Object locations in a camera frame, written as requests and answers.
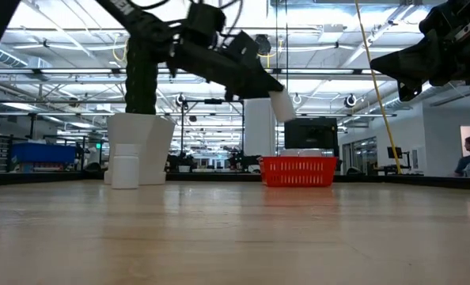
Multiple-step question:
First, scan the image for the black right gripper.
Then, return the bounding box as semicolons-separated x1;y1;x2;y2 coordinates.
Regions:
369;0;470;103

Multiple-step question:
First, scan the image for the white square column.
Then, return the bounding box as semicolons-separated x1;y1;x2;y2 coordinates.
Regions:
243;98;278;158

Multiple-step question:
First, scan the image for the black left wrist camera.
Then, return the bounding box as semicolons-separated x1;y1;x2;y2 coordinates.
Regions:
186;2;227;40

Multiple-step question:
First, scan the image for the red plastic basket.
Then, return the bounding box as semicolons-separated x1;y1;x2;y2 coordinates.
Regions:
258;155;339;188

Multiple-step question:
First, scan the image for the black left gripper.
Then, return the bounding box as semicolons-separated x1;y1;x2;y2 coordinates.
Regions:
166;29;286;101

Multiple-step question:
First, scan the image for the yellow slanted pole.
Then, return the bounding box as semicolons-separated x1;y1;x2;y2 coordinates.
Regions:
354;0;403;176

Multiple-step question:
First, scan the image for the medium white pill bottle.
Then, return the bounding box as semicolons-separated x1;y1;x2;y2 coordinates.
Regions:
267;88;298;124

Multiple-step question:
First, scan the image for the tall green cactus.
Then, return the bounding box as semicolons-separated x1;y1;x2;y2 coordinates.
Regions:
124;37;160;116

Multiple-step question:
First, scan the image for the large black monitor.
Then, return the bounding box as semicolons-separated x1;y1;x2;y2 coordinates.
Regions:
283;117;339;150

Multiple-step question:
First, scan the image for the white faceted plant pot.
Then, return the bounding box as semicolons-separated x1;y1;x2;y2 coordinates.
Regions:
103;112;176;186

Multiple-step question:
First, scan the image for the blue storage bin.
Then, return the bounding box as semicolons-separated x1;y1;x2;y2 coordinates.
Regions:
10;142;78;165

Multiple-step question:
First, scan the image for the small white pill bottle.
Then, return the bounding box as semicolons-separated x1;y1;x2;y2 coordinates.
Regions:
111;143;140;190

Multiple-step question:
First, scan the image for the black metal frame stand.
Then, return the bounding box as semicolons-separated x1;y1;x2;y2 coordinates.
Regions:
180;98;245;159

